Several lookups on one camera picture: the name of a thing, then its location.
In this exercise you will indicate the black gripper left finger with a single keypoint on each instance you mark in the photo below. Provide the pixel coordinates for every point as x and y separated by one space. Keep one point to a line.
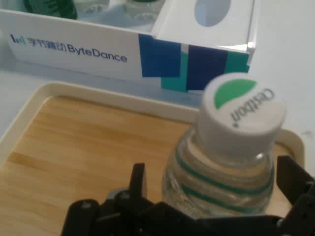
137 179

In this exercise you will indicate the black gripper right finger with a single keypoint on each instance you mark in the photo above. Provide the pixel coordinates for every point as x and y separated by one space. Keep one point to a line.
292 177

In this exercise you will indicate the clear water bottle green label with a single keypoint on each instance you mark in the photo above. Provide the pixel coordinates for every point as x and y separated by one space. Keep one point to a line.
54 8
236 110

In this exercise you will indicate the cream tray with wooden base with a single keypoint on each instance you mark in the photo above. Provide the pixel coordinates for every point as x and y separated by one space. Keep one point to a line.
86 137

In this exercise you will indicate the white blue ByteDance cardboard box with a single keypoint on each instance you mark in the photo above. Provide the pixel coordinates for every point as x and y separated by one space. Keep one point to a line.
73 49

